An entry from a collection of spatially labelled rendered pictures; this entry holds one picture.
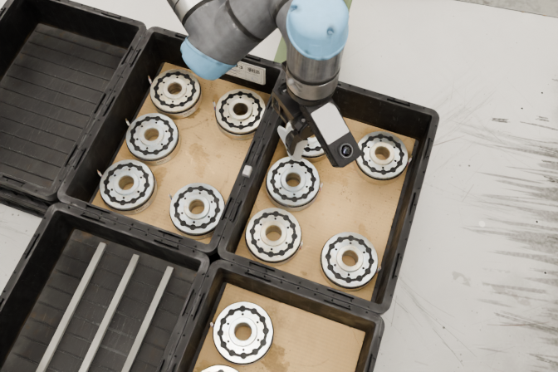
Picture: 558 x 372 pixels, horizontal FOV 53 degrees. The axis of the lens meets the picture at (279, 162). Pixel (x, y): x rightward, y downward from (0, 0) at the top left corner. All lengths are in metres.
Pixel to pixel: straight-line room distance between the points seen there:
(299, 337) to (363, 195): 0.29
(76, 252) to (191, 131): 0.32
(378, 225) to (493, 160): 0.38
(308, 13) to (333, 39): 0.04
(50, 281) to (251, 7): 0.63
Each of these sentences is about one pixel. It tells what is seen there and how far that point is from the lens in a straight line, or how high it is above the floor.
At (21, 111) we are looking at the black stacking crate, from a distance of 1.28.
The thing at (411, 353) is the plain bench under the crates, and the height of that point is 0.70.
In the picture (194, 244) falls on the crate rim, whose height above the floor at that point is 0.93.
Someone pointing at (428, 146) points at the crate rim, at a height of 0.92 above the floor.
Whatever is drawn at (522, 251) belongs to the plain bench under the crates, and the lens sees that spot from 1.31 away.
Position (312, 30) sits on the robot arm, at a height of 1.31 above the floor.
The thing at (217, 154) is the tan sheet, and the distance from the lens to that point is 1.14.
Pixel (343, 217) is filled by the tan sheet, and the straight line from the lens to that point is 1.09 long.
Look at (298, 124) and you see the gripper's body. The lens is 0.87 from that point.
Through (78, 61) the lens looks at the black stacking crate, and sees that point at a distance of 1.31.
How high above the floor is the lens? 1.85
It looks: 66 degrees down
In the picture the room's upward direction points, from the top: 2 degrees clockwise
